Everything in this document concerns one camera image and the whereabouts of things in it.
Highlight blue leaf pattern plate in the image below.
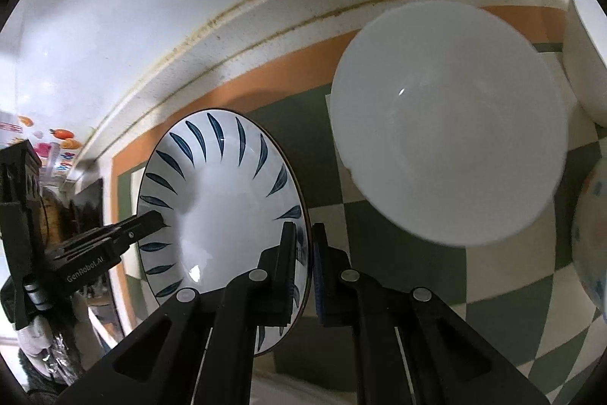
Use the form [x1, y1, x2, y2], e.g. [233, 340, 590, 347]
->
[137, 108, 313, 357]

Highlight floral patterned bowl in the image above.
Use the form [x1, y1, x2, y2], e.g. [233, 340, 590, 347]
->
[570, 170, 607, 325]

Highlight colourful wall stickers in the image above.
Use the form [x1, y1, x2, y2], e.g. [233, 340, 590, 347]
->
[0, 111, 82, 179]

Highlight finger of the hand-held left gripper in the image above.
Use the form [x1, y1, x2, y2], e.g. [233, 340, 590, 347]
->
[99, 210, 170, 253]

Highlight green white checkered tablecloth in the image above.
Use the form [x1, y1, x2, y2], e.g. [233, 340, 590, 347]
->
[111, 4, 607, 405]

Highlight large white bowl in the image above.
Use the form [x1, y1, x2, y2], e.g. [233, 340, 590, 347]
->
[329, 1, 570, 248]

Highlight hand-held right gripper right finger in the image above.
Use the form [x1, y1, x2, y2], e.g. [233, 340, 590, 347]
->
[312, 222, 553, 405]

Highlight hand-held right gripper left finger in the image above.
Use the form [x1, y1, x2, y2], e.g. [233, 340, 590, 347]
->
[57, 221, 304, 405]

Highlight black cooktop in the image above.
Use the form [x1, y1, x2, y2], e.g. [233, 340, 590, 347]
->
[70, 178, 104, 241]

